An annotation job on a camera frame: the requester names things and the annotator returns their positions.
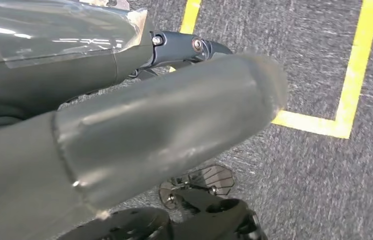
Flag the black left robot leg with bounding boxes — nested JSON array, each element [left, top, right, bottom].
[[57, 164, 269, 240]]

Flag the yellow floor tape square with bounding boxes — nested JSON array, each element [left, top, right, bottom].
[[168, 0, 373, 140]]

